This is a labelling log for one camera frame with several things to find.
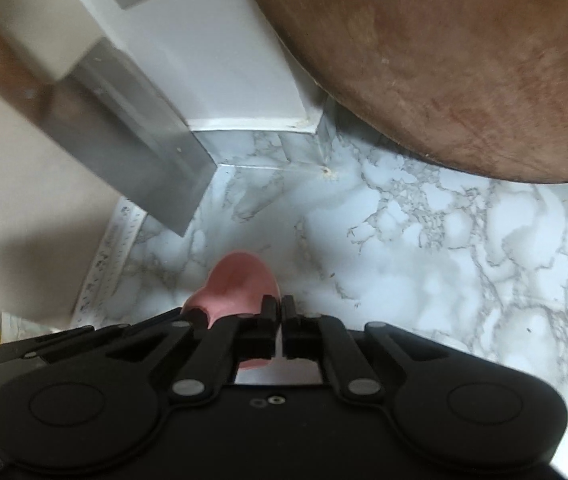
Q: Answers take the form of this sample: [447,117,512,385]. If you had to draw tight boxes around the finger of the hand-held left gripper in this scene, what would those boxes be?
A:
[0,324,132,367]

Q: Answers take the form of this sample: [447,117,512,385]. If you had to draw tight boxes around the cleaver with wooden handle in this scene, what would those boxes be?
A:
[0,5,216,237]

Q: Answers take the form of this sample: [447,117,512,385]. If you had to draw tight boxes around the round wooden cutting board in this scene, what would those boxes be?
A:
[234,0,568,184]

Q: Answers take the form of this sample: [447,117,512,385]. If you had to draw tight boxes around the white patterned trim strip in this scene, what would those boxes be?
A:
[71,197,151,322]

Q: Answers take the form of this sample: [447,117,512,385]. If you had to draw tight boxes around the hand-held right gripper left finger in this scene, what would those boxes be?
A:
[105,295,281,403]

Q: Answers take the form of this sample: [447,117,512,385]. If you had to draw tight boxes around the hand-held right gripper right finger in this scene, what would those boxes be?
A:
[282,295,454,404]

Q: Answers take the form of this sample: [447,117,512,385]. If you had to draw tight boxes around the small pink heart-shaped dish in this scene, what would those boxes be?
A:
[183,252,281,372]

